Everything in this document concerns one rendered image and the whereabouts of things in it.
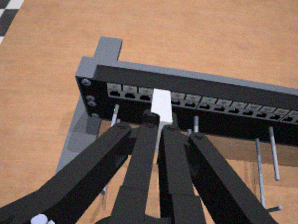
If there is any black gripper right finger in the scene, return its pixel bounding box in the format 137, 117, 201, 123
156, 90, 279, 224

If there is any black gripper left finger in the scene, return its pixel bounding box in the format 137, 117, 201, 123
0, 89, 162, 224

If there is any black patch panel rack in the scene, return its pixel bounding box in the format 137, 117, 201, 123
55, 36, 298, 207

